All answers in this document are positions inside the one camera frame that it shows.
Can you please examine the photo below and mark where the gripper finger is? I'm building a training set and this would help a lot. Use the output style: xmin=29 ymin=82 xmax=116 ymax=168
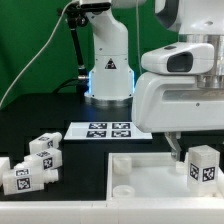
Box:
xmin=164 ymin=132 xmax=182 ymax=160

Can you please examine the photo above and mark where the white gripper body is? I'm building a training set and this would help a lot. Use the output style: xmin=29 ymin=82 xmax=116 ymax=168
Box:
xmin=131 ymin=72 xmax=224 ymax=133

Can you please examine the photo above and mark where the white square tabletop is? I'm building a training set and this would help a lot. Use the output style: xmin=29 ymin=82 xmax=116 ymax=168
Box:
xmin=106 ymin=153 xmax=224 ymax=200

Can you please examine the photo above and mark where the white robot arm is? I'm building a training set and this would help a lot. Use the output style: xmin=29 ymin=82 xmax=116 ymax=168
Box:
xmin=79 ymin=0 xmax=224 ymax=159

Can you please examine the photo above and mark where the white marker plate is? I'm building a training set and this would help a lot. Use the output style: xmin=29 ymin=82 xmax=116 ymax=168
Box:
xmin=64 ymin=122 xmax=152 ymax=140

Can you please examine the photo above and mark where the white front fence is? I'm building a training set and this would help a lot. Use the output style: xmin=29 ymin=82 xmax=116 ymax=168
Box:
xmin=0 ymin=198 xmax=224 ymax=224

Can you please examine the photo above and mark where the white block far left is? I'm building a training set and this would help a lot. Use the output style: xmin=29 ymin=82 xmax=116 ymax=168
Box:
xmin=0 ymin=157 xmax=10 ymax=187

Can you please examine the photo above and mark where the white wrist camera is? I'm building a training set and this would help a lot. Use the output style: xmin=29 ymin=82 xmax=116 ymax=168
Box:
xmin=141 ymin=42 xmax=215 ymax=75

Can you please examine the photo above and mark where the black cable at base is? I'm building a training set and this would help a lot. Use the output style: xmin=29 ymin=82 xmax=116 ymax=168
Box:
xmin=51 ymin=77 xmax=88 ymax=95

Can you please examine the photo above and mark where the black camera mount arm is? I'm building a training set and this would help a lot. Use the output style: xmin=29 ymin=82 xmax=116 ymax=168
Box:
xmin=54 ymin=2 xmax=89 ymax=94

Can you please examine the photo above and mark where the white cable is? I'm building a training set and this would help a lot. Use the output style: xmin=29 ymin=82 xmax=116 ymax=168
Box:
xmin=0 ymin=0 xmax=80 ymax=109

